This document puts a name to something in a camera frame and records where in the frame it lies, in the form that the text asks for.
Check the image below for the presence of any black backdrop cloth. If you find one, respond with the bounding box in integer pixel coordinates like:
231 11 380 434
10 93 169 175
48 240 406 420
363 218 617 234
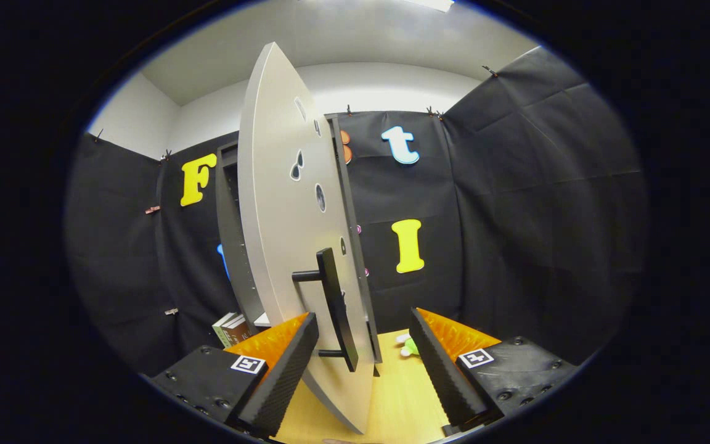
65 46 648 377

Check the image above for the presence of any pink and green plush toy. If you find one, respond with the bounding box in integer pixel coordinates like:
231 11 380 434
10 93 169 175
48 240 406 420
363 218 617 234
394 332 421 359

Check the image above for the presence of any brown book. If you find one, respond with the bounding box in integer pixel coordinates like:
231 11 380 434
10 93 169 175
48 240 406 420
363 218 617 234
222 314 253 346

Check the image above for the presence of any black door handle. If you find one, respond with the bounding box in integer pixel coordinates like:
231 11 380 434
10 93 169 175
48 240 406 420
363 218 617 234
292 247 360 373

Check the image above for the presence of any dark grey cabinet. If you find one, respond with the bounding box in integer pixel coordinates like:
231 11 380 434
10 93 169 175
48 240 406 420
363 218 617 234
215 113 384 366

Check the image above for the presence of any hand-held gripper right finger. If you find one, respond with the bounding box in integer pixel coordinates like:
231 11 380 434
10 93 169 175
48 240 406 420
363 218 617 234
409 307 580 436

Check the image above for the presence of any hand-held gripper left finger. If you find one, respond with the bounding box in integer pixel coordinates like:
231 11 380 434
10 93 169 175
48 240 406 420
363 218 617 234
145 312 320 438

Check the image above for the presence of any beige cabinet door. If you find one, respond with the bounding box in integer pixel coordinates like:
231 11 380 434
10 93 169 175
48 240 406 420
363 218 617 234
237 42 376 435

